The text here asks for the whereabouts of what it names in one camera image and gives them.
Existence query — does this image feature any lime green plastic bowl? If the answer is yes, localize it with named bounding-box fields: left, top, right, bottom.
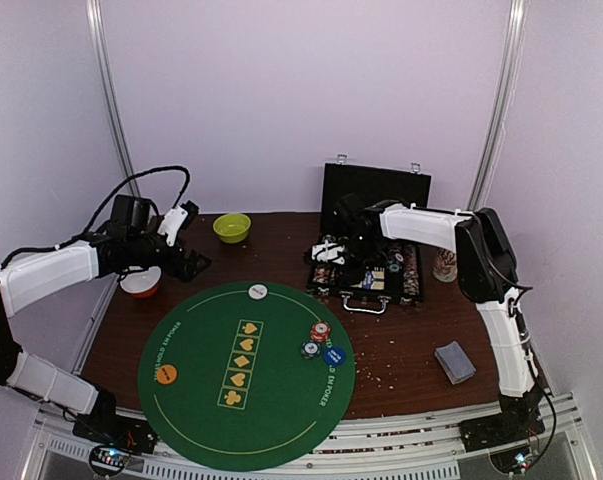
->
left=213, top=213, right=252, bottom=244

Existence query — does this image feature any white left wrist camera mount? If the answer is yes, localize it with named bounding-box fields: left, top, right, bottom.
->
left=157, top=201, right=199, bottom=247

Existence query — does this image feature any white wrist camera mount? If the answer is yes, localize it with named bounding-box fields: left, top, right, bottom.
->
left=303, top=241, right=347, bottom=265
left=157, top=201, right=199, bottom=247

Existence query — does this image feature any orange white bowl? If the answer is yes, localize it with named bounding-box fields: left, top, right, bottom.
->
left=119, top=266, right=162, bottom=299

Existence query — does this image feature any black poker chip case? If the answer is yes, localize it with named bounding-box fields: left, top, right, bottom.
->
left=307, top=156, right=431, bottom=306

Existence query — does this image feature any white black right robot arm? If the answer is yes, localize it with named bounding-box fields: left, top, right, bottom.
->
left=333, top=194, right=544, bottom=442

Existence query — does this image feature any silver aluminium frame post left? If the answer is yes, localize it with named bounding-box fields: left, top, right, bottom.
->
left=85, top=0, right=135, bottom=178

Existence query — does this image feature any blue small blind button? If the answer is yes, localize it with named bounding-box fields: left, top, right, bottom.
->
left=323, top=347, right=347, bottom=367

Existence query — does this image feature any blue texas holdem card box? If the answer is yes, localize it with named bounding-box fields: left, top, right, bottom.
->
left=360, top=269, right=385, bottom=290

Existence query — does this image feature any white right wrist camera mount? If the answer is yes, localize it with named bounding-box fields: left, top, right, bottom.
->
left=303, top=241, right=347, bottom=265

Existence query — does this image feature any white patterned ceramic mug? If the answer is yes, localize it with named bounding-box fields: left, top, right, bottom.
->
left=432, top=248, right=457, bottom=283

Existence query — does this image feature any blue playing card deck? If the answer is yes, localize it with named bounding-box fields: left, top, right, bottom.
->
left=434, top=341, right=476, bottom=385

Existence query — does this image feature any silver aluminium frame post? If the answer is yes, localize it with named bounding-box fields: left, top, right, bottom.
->
left=85, top=0, right=135, bottom=178
left=467, top=0, right=528, bottom=211

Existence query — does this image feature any white dealer button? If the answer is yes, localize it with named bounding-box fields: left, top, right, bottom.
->
left=248, top=284, right=268, bottom=300

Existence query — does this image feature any round green poker mat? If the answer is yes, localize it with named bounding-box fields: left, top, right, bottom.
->
left=137, top=282, right=356, bottom=472

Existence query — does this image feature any orange big blind button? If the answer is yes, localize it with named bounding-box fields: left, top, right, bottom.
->
left=155, top=364, right=178, bottom=386

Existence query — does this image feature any silver case handle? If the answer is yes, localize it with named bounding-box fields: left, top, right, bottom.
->
left=341, top=292, right=391, bottom=315

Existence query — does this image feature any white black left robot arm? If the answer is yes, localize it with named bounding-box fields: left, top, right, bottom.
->
left=0, top=195, right=210, bottom=444

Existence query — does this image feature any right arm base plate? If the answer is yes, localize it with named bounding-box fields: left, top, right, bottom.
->
left=459, top=412, right=545, bottom=452

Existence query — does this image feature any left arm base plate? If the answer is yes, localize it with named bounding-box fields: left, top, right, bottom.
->
left=72, top=415, right=158, bottom=454

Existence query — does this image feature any red cream poker chip stack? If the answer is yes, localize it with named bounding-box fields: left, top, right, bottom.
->
left=310, top=322, right=331, bottom=343

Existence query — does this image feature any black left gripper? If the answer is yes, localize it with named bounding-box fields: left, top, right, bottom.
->
left=127, top=228, right=211, bottom=282

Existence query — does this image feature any silver aluminium frame post right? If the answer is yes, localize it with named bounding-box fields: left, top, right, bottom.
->
left=467, top=0, right=528, bottom=211

